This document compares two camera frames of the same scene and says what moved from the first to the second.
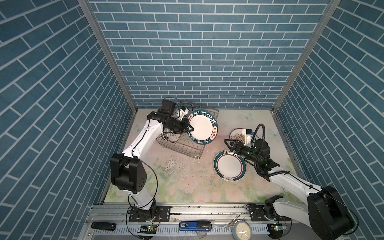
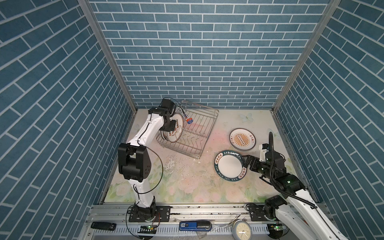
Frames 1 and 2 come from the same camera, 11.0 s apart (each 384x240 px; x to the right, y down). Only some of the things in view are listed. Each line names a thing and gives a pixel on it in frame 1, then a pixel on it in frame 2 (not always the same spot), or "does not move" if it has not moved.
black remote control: (104, 225) does not move
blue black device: (195, 226) does not move
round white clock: (241, 230) does not move
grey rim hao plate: (205, 123) -> (229, 166)
